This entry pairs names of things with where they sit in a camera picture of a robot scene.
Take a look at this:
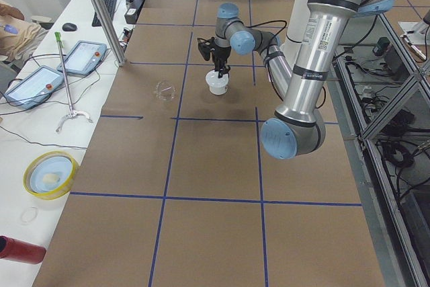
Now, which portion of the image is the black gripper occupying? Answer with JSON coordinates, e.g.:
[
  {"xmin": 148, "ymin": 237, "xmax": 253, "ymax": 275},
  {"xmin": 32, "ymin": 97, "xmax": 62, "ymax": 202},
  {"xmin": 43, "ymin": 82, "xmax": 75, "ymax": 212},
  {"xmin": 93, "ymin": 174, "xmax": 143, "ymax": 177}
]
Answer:
[{"xmin": 212, "ymin": 44, "xmax": 230, "ymax": 79}]

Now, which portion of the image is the clear plastic funnel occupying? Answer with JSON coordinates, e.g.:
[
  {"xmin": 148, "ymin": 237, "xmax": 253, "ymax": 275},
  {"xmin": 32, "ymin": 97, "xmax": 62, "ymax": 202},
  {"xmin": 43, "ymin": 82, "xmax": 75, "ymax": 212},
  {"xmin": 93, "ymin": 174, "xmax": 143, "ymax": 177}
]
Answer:
[{"xmin": 154, "ymin": 80, "xmax": 176, "ymax": 101}]

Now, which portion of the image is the white enamel mug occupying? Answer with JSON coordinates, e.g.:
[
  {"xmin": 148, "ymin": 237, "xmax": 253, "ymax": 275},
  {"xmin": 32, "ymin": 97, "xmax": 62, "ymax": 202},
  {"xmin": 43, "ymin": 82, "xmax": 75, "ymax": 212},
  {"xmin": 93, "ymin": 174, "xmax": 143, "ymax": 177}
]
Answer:
[{"xmin": 209, "ymin": 83, "xmax": 228, "ymax": 95}]

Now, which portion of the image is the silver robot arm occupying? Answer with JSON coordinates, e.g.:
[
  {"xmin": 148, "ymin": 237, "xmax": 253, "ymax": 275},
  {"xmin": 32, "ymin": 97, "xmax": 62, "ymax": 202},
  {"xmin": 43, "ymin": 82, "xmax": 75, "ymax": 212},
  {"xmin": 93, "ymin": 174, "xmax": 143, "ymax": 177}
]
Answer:
[{"xmin": 212, "ymin": 0, "xmax": 394, "ymax": 159}]

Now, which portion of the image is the black computer box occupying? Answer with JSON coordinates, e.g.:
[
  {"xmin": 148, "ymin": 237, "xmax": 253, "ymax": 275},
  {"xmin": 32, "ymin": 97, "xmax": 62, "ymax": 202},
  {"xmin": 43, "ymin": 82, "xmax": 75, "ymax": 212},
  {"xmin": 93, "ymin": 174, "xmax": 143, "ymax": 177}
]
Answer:
[{"xmin": 124, "ymin": 0, "xmax": 145, "ymax": 24}]

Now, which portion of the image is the black keyboard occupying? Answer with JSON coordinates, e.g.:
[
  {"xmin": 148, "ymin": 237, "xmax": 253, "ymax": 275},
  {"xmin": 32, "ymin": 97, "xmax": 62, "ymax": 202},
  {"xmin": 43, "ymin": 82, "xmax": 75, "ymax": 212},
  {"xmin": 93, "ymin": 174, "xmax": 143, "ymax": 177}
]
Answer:
[{"xmin": 91, "ymin": 0, "xmax": 119, "ymax": 28}]

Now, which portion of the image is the far blue teach pendant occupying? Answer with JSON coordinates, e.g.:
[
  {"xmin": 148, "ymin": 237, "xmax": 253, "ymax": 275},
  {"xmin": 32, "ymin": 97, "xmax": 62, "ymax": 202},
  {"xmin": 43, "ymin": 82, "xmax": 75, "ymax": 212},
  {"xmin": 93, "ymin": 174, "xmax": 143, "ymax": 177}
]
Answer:
[{"xmin": 64, "ymin": 40, "xmax": 108, "ymax": 77}]

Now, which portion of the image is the blue teach pendant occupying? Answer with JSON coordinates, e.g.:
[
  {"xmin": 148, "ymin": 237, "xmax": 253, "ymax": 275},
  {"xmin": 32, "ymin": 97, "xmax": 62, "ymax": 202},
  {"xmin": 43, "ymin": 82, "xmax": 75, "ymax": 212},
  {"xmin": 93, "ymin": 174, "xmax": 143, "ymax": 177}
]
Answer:
[
  {"xmin": 5, "ymin": 65, "xmax": 64, "ymax": 110},
  {"xmin": 64, "ymin": 40, "xmax": 108, "ymax": 77}
]

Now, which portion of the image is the metal reacher grabber tool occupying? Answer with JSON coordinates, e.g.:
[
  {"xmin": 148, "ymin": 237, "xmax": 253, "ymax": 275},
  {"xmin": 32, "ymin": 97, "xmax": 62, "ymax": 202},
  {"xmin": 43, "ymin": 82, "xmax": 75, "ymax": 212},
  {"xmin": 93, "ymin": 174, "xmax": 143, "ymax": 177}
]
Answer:
[{"xmin": 54, "ymin": 32, "xmax": 93, "ymax": 134}]

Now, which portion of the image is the black computer mouse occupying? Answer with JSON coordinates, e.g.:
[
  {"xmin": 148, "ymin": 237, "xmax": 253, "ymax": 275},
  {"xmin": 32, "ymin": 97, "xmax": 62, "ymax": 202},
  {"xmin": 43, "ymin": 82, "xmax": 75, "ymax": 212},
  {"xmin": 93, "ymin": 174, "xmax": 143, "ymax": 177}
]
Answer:
[{"xmin": 62, "ymin": 23, "xmax": 77, "ymax": 32}]

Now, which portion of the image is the near blue teach pendant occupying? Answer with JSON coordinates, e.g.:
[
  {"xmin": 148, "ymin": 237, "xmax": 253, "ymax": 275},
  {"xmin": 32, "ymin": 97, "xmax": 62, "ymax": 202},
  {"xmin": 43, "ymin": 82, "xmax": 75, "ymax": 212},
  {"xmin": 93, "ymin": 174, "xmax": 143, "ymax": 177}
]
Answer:
[{"xmin": 5, "ymin": 65, "xmax": 64, "ymax": 110}]

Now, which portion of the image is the yellow tape roll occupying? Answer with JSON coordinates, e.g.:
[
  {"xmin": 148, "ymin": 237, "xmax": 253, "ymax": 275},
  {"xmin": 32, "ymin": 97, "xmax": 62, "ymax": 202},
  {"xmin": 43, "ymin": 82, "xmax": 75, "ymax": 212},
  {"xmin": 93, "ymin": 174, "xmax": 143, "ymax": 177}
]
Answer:
[{"xmin": 23, "ymin": 151, "xmax": 79, "ymax": 200}]

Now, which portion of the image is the seated person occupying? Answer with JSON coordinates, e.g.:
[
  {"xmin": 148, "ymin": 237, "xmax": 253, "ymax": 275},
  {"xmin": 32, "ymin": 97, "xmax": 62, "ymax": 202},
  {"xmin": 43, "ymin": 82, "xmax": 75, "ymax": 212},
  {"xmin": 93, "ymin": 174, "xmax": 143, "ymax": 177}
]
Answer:
[{"xmin": 1, "ymin": 1, "xmax": 48, "ymax": 62}]

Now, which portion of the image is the red bottle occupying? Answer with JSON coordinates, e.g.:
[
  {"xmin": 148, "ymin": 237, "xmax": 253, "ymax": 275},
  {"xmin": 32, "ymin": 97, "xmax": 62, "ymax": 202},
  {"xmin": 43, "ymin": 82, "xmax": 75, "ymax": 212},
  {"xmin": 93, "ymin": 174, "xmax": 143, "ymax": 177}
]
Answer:
[{"xmin": 1, "ymin": 236, "xmax": 46, "ymax": 264}]

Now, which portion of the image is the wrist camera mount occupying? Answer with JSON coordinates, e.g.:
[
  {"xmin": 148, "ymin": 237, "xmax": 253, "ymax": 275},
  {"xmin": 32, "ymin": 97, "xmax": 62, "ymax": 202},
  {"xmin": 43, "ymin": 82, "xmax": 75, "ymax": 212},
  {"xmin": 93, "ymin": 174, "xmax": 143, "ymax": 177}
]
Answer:
[{"xmin": 197, "ymin": 37, "xmax": 214, "ymax": 61}]

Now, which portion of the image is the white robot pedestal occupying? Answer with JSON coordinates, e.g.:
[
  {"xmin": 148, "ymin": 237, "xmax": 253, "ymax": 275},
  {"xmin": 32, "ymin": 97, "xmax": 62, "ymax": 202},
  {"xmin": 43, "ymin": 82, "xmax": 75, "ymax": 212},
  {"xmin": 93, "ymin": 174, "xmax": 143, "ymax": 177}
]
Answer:
[{"xmin": 275, "ymin": 0, "xmax": 310, "ymax": 57}]

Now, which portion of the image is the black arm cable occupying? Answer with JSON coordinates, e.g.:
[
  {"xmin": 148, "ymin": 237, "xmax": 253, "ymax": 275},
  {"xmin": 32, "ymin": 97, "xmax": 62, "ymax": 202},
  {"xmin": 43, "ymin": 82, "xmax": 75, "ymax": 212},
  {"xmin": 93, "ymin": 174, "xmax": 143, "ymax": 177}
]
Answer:
[{"xmin": 196, "ymin": 19, "xmax": 289, "ymax": 49}]

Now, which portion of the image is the clear tape ring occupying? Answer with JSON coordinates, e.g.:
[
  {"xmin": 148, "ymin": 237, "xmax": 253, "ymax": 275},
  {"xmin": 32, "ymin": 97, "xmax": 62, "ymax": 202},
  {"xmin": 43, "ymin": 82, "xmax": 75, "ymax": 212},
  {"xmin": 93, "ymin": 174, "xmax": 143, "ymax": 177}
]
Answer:
[{"xmin": 20, "ymin": 206, "xmax": 39, "ymax": 225}]

